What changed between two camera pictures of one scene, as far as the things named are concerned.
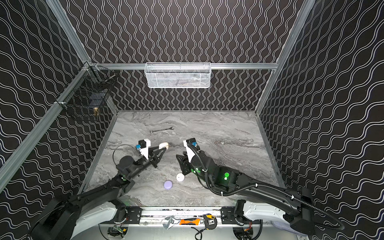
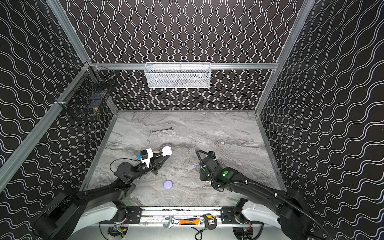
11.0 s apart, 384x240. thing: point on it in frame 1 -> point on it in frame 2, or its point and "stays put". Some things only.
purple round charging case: x=168 y=184 stays put
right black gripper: x=184 y=161 -> x=205 y=167
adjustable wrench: x=170 y=220 stays put
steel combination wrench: x=171 y=128 stays put
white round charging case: x=180 y=177 -> x=166 y=150
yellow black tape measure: x=210 y=221 stays put
